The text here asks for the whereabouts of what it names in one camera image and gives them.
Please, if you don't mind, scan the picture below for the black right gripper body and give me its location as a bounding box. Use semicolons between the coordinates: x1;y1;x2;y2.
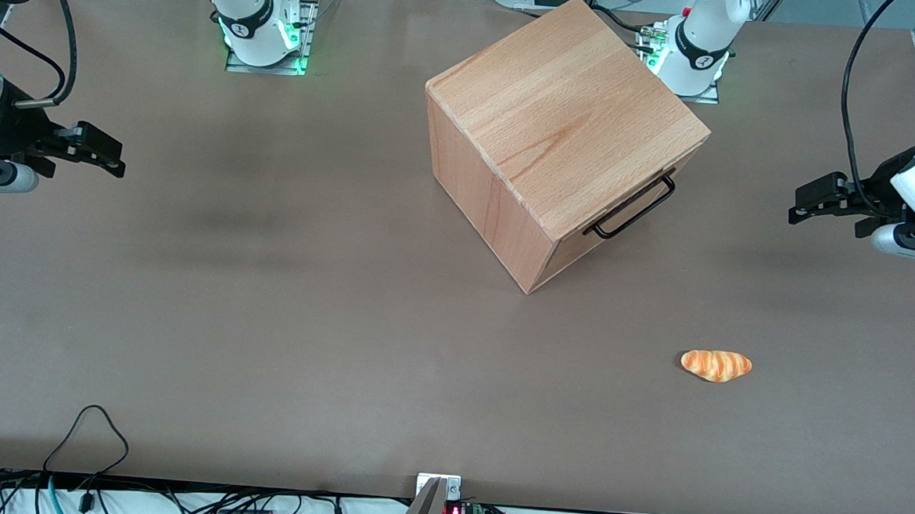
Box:
0;79;66;181

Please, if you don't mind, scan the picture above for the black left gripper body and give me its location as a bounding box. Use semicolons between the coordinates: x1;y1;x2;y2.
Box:
845;141;915;225

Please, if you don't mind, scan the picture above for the wooden drawer with black handle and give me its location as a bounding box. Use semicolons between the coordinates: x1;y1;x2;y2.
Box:
554;137;707;259

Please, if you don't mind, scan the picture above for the wooden drawer cabinet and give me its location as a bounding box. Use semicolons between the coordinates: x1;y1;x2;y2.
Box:
415;0;718;304

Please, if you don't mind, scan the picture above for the orange toy bread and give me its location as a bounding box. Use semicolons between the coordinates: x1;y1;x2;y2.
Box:
680;348;754;384

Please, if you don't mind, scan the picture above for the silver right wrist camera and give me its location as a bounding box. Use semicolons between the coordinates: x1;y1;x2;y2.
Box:
0;160;41;197

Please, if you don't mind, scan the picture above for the short black right arm cable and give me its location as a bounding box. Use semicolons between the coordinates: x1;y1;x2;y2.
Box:
0;0;72;81

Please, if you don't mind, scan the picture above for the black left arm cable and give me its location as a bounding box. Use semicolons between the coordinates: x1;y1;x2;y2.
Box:
835;0;900;214

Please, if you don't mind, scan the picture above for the long black right arm cable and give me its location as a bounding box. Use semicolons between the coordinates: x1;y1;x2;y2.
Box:
14;0;81;110

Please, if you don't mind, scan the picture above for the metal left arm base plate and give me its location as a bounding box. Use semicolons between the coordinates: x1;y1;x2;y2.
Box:
634;20;726;106

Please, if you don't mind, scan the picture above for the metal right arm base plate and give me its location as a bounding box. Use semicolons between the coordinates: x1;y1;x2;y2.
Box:
224;0;320;77

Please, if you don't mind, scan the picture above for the looped black cable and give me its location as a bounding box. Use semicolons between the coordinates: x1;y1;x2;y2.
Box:
41;401;132;501

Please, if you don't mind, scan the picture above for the black cable behind cabinet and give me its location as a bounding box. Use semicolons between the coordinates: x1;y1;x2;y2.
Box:
590;3;661;48

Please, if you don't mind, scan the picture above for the teal cable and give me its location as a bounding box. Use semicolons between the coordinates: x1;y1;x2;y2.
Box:
42;473;66;514

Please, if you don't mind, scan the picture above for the aluminium camera mount bar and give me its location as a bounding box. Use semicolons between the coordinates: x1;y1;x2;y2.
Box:
396;472;463;514

